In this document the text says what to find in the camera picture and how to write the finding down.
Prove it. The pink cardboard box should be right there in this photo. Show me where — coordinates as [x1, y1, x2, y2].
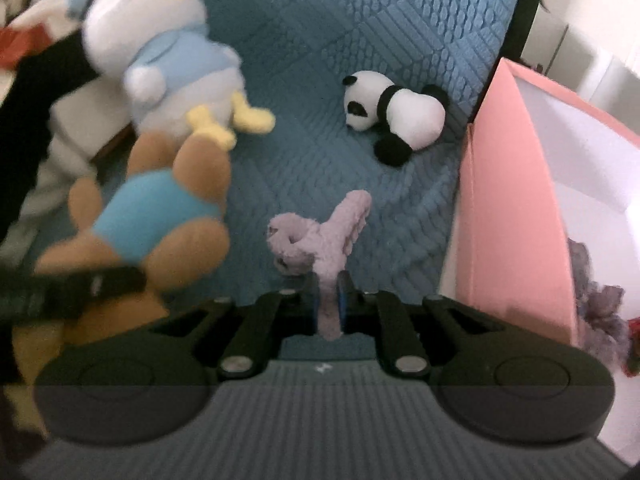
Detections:
[439, 57, 640, 453]

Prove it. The orange bear plush blue shirt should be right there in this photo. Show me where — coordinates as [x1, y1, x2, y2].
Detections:
[12, 132, 233, 431]

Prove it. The light purple plush toy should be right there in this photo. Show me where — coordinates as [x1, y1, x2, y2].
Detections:
[266, 190, 373, 342]

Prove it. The small panda plush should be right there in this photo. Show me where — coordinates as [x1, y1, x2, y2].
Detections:
[342, 71, 451, 167]

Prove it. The black frame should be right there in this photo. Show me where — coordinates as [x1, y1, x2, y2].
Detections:
[500, 0, 551, 63]

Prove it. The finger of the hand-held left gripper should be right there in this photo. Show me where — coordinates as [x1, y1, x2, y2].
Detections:
[0, 265, 149, 322]

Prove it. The white cardboard box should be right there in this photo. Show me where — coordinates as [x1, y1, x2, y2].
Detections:
[520, 0, 640, 136]

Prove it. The orange black white striped blanket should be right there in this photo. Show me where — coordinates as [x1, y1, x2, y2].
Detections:
[0, 0, 203, 261]

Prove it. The blue textured mat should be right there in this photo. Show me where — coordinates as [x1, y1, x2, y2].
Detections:
[30, 0, 531, 361]

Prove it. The white duck plush blue hat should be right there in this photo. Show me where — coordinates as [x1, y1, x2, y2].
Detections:
[67, 0, 277, 151]

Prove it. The red tiger toy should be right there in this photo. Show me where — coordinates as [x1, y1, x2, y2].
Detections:
[622, 316, 640, 378]

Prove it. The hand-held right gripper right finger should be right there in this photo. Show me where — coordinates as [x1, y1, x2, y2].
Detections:
[336, 271, 507, 379]

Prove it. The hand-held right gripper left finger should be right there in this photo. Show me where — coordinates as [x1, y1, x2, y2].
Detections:
[150, 276, 322, 379]

